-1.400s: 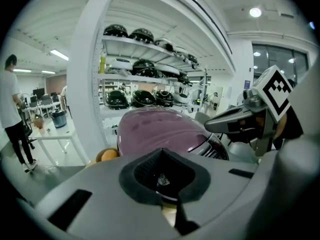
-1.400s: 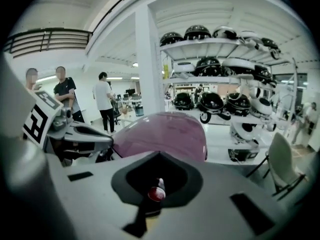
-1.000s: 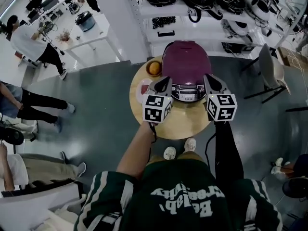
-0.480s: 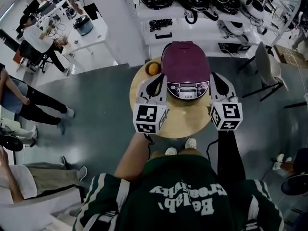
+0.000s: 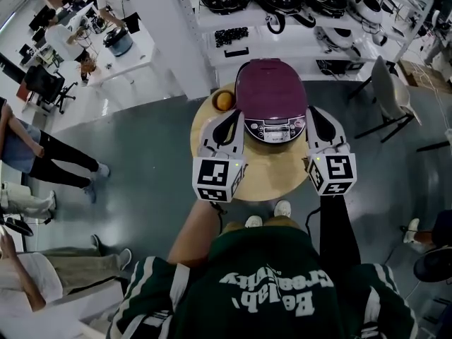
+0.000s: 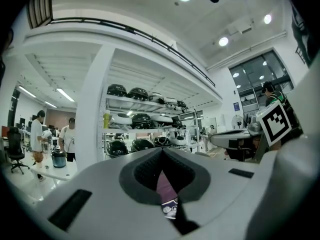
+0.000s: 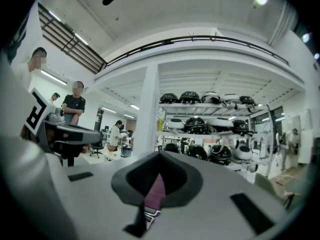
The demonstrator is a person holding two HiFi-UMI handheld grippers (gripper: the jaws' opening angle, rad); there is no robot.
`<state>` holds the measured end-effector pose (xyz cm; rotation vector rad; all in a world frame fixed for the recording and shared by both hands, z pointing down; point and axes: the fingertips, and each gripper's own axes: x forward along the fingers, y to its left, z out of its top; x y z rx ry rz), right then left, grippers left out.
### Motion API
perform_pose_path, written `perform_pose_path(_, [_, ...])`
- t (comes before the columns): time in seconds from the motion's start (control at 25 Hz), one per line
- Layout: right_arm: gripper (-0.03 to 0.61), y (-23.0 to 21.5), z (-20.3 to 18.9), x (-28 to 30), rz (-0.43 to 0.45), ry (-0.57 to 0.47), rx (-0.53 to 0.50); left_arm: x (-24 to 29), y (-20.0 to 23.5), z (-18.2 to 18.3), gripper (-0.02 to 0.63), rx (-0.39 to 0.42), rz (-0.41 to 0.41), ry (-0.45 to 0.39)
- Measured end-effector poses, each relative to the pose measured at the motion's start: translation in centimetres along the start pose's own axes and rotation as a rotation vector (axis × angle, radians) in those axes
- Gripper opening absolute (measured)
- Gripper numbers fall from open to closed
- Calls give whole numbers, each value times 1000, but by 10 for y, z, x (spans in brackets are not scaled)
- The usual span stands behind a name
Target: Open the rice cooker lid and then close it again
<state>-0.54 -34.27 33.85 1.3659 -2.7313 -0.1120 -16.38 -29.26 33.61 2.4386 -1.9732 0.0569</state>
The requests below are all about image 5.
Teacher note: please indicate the person's green printed jersey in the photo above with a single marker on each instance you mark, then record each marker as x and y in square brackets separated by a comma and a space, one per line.
[265, 288]

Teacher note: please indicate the person's left forearm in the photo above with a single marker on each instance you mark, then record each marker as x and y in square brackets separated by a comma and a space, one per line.
[190, 235]

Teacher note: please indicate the dried plant bunch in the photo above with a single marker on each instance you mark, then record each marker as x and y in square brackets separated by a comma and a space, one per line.
[88, 67]

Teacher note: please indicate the person's right white shoe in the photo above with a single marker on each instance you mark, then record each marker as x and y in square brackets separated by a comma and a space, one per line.
[282, 208]

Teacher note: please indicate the person's tan trousers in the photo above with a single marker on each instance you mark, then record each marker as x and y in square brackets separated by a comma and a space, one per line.
[282, 222]

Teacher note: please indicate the wooden pallet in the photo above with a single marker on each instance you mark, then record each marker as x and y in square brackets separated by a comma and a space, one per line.
[413, 72]

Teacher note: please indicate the pile of small black parts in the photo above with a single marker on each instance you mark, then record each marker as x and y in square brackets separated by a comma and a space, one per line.
[231, 35]

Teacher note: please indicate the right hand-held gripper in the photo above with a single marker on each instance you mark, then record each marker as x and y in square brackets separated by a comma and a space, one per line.
[339, 169]

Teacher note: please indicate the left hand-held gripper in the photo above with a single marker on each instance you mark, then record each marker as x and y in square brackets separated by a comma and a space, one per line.
[213, 173]

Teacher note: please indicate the blue electric pot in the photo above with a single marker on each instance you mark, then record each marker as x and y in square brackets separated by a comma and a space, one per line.
[118, 42]

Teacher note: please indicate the row of desks with monitors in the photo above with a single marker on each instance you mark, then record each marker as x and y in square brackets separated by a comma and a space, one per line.
[76, 19]

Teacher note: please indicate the black office chair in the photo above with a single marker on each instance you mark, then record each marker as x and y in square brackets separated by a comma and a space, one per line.
[44, 83]

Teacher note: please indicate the white office desk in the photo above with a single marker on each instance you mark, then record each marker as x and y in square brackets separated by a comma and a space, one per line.
[144, 55]

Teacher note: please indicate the person's white shoe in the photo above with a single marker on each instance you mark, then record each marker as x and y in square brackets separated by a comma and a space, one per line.
[253, 221]
[282, 208]

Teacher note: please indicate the person's left white shoe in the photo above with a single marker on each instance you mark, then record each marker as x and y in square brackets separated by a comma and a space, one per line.
[253, 221]

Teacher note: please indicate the white metal shelving rack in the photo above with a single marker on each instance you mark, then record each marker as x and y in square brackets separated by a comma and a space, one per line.
[254, 18]

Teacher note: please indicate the round wooden side table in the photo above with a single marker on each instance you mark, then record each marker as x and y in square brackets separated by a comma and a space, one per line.
[272, 168]

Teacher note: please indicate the grey shell chair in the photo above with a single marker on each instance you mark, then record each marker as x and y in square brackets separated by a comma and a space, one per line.
[388, 87]

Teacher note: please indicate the purple rice cooker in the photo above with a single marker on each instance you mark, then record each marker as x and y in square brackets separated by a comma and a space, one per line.
[270, 90]

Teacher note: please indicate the black bracket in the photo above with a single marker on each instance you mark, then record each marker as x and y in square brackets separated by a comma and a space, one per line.
[236, 53]

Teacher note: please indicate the black round chair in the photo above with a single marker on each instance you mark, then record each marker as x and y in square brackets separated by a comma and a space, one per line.
[434, 270]

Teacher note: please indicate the orange fruit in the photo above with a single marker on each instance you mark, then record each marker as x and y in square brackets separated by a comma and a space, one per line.
[224, 101]

